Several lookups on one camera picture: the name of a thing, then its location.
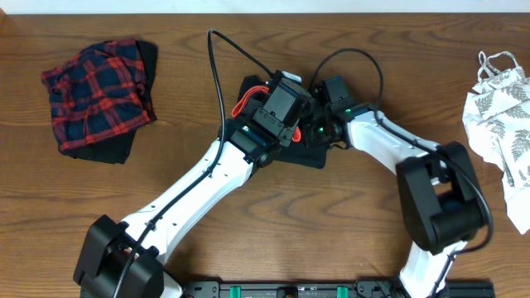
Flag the black leggings with red waistband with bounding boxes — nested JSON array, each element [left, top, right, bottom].
[[227, 75, 326, 169]]

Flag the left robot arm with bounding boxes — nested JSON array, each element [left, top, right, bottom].
[[73, 71, 311, 297]]

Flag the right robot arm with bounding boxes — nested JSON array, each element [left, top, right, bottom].
[[302, 76, 492, 297]]

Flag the white fern print garment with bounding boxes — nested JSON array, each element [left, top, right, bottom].
[[462, 51, 529, 234]]

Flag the red navy plaid garment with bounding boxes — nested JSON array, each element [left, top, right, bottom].
[[41, 38, 157, 152]]

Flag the right black cable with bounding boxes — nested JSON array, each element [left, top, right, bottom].
[[308, 47, 494, 298]]

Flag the black cable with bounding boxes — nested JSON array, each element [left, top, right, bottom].
[[308, 47, 494, 298], [111, 27, 277, 298]]

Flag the left black cable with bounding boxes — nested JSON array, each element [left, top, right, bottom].
[[111, 27, 277, 298]]

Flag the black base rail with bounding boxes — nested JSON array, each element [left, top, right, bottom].
[[182, 279, 496, 298]]

